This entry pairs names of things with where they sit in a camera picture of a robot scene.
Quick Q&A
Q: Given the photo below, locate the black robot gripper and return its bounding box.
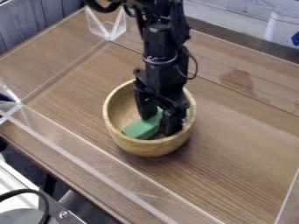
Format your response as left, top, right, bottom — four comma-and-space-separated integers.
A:
135, 55, 191, 137

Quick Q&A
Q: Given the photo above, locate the green rectangular block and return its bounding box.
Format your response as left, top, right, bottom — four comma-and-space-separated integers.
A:
122, 108, 165, 140

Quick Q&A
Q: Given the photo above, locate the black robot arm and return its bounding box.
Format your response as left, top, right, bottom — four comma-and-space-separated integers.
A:
85, 0, 191, 136

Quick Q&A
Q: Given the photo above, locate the brown wooden bowl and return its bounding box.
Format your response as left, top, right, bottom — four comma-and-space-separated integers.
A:
103, 80, 197, 157

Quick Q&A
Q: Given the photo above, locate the blue object at edge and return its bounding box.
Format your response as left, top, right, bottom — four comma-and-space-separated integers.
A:
291, 32, 299, 46

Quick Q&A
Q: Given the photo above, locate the white container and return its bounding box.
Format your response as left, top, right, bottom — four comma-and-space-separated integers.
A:
265, 12, 299, 49

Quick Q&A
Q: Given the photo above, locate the clear acrylic corner bracket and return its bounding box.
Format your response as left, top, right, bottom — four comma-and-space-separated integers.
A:
86, 7, 127, 41

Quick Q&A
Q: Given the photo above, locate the clear acrylic front wall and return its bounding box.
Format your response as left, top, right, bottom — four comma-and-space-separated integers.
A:
0, 80, 225, 224

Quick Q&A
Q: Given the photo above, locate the grey metal bracket with screw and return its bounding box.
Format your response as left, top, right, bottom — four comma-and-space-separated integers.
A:
39, 191, 87, 224

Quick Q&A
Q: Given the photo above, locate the black cable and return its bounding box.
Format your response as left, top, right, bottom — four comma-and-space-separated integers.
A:
0, 188, 53, 224

